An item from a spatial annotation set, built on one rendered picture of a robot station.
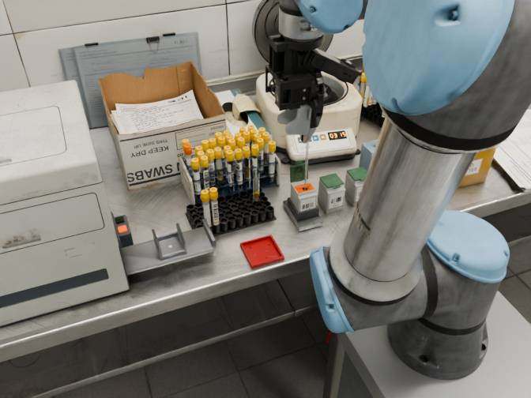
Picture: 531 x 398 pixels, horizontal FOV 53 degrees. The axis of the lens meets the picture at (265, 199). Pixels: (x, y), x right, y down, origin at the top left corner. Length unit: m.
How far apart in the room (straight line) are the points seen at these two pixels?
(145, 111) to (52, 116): 0.48
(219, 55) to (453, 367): 1.02
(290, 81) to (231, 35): 0.63
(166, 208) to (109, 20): 0.50
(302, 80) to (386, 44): 0.51
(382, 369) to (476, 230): 0.26
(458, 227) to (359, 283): 0.18
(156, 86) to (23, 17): 0.34
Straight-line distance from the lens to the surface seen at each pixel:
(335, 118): 1.29
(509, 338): 0.96
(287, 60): 0.90
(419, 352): 0.86
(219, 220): 1.10
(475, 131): 0.42
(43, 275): 0.96
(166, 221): 1.14
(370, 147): 1.19
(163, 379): 1.94
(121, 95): 1.43
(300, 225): 1.10
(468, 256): 0.72
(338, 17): 0.74
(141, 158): 1.19
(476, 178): 1.30
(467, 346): 0.85
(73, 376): 1.69
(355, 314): 0.69
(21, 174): 0.83
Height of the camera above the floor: 1.63
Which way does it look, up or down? 40 degrees down
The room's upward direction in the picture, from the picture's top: straight up
